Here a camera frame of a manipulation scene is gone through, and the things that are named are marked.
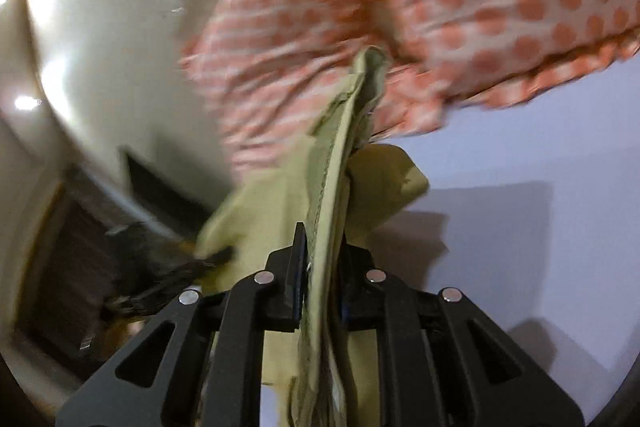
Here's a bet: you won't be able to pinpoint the large orange polka-dot pillow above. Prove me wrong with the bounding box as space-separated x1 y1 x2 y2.
181 0 460 176

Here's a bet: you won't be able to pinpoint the khaki green pants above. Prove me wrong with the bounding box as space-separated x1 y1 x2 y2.
194 48 428 426

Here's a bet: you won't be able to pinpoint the white bed mattress sheet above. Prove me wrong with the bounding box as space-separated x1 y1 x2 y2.
370 59 639 426

